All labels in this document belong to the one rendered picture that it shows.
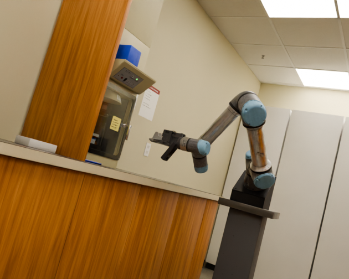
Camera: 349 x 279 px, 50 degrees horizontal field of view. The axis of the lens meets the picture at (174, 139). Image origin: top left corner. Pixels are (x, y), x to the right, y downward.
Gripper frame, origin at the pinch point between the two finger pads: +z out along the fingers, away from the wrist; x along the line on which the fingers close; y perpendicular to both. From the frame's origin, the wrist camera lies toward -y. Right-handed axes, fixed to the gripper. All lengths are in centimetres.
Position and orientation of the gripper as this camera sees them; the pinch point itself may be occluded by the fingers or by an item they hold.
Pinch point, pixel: (150, 140)
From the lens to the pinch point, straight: 210.0
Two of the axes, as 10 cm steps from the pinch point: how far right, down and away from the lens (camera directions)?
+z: -8.4, -1.7, 5.1
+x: -4.7, -2.2, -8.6
